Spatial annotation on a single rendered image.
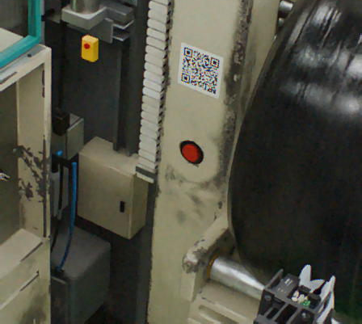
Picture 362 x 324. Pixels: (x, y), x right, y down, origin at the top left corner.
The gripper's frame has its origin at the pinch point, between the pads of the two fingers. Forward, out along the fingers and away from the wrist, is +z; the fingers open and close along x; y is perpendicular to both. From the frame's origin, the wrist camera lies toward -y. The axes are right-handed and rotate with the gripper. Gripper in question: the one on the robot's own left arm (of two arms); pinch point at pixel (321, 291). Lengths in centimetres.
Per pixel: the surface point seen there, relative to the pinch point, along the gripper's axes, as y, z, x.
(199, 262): -14.6, 12.2, 23.5
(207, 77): 13.6, 19.1, 31.0
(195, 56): 16.5, 18.8, 33.5
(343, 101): 26.1, 3.2, 4.5
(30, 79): 11, 2, 52
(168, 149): -3.0, 21.2, 36.7
